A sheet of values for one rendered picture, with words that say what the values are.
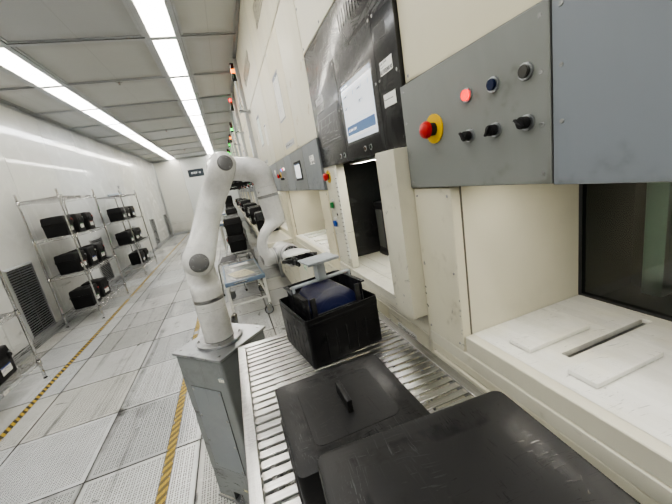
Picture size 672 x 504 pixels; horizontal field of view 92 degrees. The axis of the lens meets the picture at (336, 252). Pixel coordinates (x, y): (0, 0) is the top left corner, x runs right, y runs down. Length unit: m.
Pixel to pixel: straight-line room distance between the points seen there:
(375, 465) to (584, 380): 0.52
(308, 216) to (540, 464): 2.87
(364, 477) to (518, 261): 0.75
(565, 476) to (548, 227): 0.75
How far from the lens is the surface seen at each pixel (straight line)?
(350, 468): 0.48
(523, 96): 0.69
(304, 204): 3.14
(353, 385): 0.85
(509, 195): 0.99
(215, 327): 1.45
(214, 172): 1.32
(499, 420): 0.53
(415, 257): 1.03
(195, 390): 1.59
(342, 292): 1.14
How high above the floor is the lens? 1.36
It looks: 14 degrees down
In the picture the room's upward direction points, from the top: 10 degrees counter-clockwise
